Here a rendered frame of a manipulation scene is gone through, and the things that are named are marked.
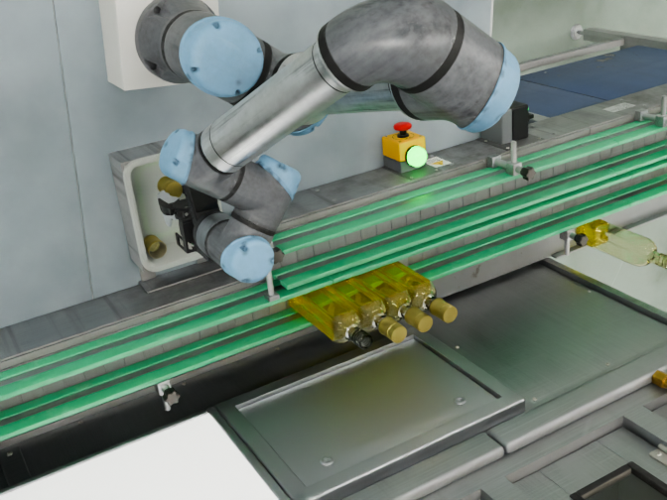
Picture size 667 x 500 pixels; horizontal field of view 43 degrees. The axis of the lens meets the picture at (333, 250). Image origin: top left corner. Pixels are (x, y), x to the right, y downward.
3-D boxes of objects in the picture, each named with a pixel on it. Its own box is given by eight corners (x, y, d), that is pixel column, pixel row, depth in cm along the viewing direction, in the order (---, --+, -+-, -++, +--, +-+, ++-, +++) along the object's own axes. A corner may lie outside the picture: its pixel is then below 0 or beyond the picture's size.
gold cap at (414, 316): (404, 326, 160) (418, 335, 157) (403, 310, 159) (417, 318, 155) (420, 319, 162) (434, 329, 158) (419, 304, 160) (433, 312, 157)
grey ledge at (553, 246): (368, 302, 198) (396, 320, 189) (365, 268, 194) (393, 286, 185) (656, 195, 238) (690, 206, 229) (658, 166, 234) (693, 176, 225)
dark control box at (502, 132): (478, 137, 203) (502, 145, 196) (477, 104, 199) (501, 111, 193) (505, 129, 206) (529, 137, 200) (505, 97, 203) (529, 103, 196)
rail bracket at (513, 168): (482, 167, 190) (523, 183, 179) (482, 135, 187) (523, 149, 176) (496, 163, 191) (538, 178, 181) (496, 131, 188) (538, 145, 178)
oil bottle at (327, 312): (288, 306, 175) (340, 349, 158) (284, 282, 172) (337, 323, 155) (312, 298, 177) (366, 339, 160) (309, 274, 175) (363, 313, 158)
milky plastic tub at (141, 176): (130, 261, 168) (145, 276, 161) (107, 153, 158) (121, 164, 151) (211, 236, 175) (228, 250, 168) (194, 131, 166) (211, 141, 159)
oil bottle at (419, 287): (359, 280, 182) (417, 318, 165) (357, 256, 180) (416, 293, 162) (381, 272, 184) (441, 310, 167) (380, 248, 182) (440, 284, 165)
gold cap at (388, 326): (378, 336, 158) (391, 346, 154) (377, 319, 157) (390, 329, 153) (394, 330, 160) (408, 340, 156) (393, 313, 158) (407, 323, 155)
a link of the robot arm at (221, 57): (183, -5, 136) (215, 5, 125) (250, 35, 144) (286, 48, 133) (150, 62, 137) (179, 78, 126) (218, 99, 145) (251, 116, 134)
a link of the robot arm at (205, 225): (200, 225, 136) (247, 213, 140) (191, 217, 140) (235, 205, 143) (207, 268, 139) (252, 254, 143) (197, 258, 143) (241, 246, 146)
